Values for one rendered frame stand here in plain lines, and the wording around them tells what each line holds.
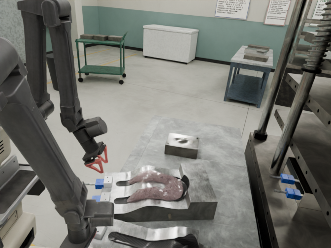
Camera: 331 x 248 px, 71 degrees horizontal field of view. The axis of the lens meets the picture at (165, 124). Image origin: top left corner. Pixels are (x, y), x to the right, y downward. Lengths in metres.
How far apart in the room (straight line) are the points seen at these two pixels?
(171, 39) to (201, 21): 1.15
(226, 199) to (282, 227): 0.26
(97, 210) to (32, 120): 0.33
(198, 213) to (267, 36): 6.81
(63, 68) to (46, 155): 0.43
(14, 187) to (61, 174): 0.45
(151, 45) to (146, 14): 1.32
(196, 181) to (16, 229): 0.76
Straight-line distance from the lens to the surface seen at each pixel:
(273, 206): 1.33
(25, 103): 0.44
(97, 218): 0.69
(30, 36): 0.89
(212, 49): 7.77
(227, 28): 7.63
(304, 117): 1.75
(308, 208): 1.26
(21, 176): 1.01
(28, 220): 1.18
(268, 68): 4.44
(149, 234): 0.94
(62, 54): 0.85
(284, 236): 1.22
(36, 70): 0.91
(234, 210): 1.20
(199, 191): 1.08
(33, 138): 0.47
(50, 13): 0.81
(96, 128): 0.91
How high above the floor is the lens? 1.64
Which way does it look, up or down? 28 degrees down
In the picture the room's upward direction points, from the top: 5 degrees clockwise
